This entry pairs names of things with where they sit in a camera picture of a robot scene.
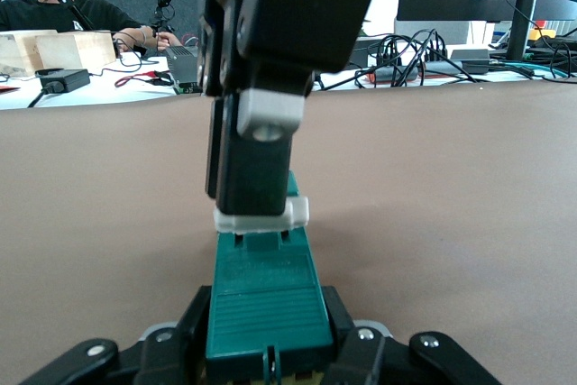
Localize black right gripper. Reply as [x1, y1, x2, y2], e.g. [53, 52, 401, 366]
[197, 0, 391, 98]

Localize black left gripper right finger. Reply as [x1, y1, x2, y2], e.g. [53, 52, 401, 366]
[319, 285, 499, 385]

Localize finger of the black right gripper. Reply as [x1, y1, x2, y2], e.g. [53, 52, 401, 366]
[205, 98, 226, 200]
[215, 87, 307, 218]

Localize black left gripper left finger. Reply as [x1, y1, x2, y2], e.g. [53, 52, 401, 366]
[17, 285, 213, 385]

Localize green circuit board module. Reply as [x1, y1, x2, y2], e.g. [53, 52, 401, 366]
[203, 170, 337, 385]

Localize person left forearm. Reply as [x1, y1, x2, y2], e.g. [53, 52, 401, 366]
[112, 26, 157, 48]

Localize black ribbed electronics box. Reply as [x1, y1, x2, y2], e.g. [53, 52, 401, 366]
[165, 44, 203, 94]

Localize black power adapter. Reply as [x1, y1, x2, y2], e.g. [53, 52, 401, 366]
[39, 68, 92, 94]

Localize grey power brick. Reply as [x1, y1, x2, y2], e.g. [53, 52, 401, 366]
[449, 48, 492, 75]

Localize light wooden block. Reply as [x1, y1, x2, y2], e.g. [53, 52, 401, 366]
[34, 31, 118, 71]
[0, 29, 60, 78]

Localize black monitor stand pole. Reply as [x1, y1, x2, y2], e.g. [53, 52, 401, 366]
[506, 0, 547, 61]

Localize black desk cable tangle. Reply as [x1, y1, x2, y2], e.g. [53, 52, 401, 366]
[353, 28, 479, 89]

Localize red clip wires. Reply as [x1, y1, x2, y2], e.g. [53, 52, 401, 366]
[114, 69, 178, 89]

